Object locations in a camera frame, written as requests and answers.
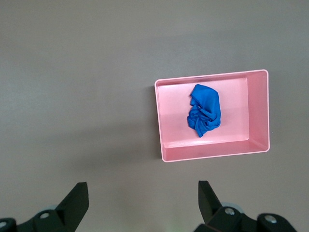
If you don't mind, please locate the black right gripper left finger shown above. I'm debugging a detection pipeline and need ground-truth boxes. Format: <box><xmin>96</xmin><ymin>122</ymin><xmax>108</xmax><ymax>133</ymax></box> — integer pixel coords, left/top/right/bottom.
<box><xmin>0</xmin><ymin>182</ymin><xmax>89</xmax><ymax>232</ymax></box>

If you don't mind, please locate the blue cloth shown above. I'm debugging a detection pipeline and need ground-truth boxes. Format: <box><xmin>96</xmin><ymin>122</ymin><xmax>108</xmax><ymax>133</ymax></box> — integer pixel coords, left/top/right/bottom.
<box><xmin>187</xmin><ymin>84</ymin><xmax>222</xmax><ymax>138</ymax></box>

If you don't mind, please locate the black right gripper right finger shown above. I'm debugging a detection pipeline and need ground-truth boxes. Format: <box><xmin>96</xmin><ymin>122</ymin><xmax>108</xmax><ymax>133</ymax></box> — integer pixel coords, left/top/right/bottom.
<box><xmin>195</xmin><ymin>180</ymin><xmax>297</xmax><ymax>232</ymax></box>

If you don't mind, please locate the brown table cover sheet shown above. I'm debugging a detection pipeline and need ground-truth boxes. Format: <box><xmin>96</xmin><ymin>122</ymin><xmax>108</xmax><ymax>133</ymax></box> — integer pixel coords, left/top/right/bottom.
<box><xmin>0</xmin><ymin>0</ymin><xmax>309</xmax><ymax>232</ymax></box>

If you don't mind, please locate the pink plastic bin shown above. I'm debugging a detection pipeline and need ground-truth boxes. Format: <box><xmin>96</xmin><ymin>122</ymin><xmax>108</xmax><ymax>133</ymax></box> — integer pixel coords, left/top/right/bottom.
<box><xmin>154</xmin><ymin>69</ymin><xmax>270</xmax><ymax>163</ymax></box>

